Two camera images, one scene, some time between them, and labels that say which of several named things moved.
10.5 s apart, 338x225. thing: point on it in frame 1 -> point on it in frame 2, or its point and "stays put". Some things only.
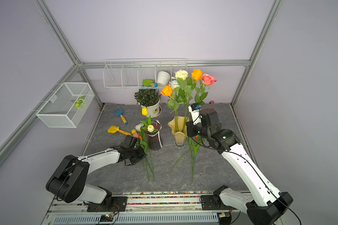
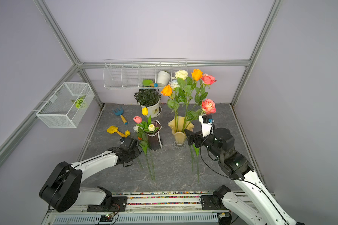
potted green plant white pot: (149, 98) stays put
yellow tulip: (145, 112) stays put
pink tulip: (136, 135) -> (137, 119)
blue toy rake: (119, 113) stays put
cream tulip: (150, 128) stays put
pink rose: (194, 145) -> (208, 106)
